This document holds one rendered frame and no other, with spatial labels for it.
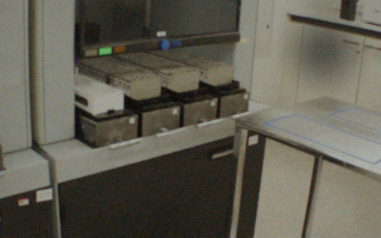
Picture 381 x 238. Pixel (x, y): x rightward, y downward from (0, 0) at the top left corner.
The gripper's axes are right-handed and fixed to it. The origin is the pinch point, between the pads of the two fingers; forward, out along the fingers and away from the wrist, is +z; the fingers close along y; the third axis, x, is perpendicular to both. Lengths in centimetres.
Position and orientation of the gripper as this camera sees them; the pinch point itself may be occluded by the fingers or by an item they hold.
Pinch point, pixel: (348, 1)
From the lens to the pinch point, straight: 95.9
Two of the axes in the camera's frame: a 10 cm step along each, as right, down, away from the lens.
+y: 9.4, -0.5, 3.4
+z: -0.6, 9.5, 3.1
